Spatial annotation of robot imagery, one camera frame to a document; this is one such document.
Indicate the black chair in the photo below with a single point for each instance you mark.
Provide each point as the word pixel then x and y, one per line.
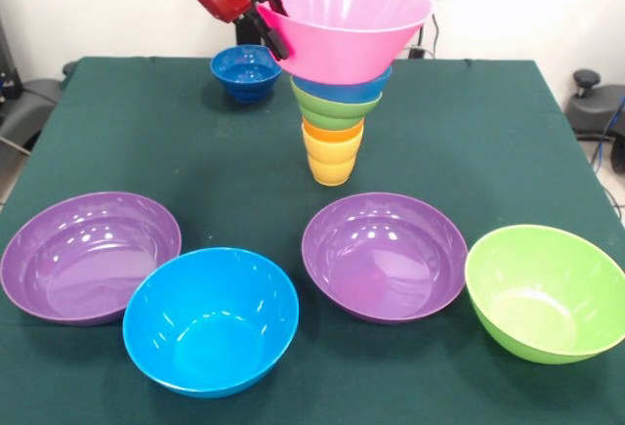
pixel 24 103

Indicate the black knobbed equipment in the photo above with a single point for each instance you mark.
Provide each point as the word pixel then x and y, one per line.
pixel 586 81

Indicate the dark green table cloth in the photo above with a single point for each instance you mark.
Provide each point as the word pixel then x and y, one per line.
pixel 391 376

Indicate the large pink bowl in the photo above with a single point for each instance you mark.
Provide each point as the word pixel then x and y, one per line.
pixel 352 24

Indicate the small dark blue bowl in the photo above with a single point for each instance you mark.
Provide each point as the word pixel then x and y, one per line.
pixel 247 78

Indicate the small light blue bowl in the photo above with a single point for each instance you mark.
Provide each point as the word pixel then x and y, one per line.
pixel 342 93

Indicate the large blue bowl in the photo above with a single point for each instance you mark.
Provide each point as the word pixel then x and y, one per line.
pixel 210 327

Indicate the yellow cup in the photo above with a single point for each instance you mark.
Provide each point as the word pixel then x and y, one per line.
pixel 332 161

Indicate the orange cup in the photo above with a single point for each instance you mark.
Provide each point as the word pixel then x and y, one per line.
pixel 332 132

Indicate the large green bowl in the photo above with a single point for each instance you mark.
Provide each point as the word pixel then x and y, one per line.
pixel 542 298

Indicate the purple bowl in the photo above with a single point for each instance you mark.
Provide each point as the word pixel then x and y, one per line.
pixel 88 264
pixel 381 259

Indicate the small green bowl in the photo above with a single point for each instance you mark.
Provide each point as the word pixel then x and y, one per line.
pixel 332 115

